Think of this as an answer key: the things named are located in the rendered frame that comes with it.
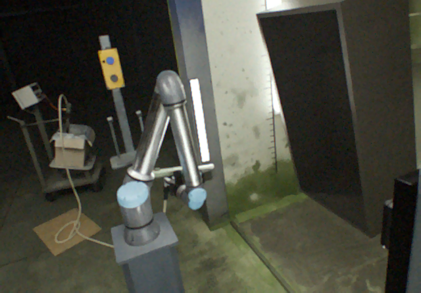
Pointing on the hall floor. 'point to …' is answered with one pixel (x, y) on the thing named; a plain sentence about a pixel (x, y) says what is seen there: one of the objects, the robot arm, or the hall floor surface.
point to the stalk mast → (120, 107)
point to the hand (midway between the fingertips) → (166, 176)
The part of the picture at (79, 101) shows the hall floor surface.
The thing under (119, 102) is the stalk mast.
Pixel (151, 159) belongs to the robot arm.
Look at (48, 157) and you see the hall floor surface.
